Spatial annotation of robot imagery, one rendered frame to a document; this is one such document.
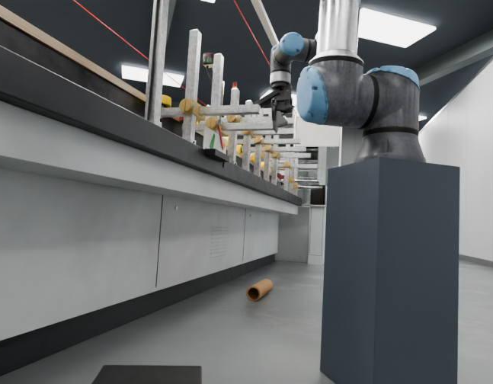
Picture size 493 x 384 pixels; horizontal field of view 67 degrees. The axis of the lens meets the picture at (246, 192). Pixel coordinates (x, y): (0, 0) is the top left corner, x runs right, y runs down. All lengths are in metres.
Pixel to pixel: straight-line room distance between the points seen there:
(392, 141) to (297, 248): 3.26
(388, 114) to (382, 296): 0.47
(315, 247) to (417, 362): 3.09
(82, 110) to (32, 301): 0.55
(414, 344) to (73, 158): 0.92
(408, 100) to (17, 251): 1.10
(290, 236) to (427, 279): 3.27
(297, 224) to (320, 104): 3.29
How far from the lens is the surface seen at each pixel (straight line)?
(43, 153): 0.88
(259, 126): 1.65
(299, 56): 1.61
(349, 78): 1.04
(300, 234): 4.22
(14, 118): 0.84
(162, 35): 1.30
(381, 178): 0.95
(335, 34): 1.09
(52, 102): 0.85
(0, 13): 1.13
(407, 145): 1.07
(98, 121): 0.95
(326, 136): 4.16
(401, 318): 1.01
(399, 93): 1.11
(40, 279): 1.19
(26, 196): 1.12
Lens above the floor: 0.43
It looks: 4 degrees up
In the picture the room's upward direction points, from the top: 3 degrees clockwise
